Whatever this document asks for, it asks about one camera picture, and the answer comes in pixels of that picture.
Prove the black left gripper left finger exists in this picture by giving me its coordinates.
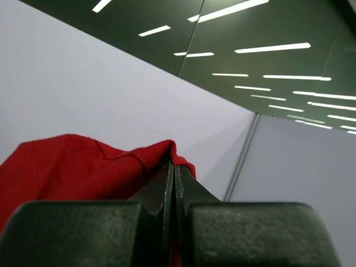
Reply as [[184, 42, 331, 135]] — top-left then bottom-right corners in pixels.
[[1, 162, 174, 266]]

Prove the bright red t shirt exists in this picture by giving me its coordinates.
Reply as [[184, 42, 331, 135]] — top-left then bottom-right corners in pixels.
[[1, 134, 196, 226]]

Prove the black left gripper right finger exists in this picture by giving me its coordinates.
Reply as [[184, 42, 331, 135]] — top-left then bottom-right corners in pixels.
[[174, 166, 340, 266]]

